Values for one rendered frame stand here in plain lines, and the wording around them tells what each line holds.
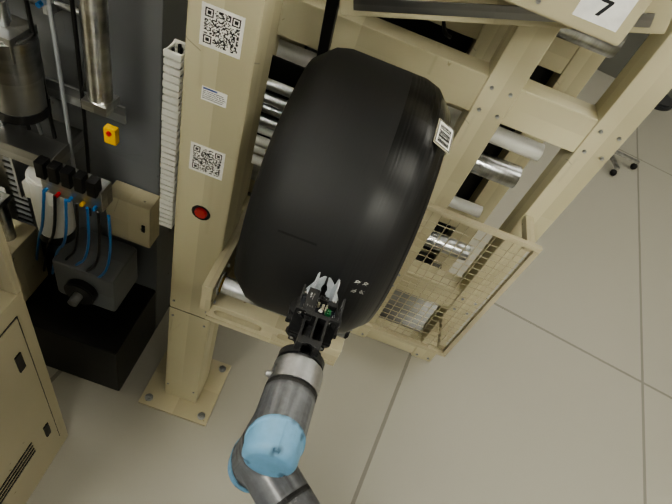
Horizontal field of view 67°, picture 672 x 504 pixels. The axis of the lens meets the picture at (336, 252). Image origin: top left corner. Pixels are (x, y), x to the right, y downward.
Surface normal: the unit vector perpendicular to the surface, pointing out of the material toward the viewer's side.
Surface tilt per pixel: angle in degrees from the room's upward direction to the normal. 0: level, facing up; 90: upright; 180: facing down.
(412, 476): 0
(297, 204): 57
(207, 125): 90
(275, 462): 84
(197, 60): 90
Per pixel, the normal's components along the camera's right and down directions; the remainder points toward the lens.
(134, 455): 0.27, -0.62
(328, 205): -0.02, 0.18
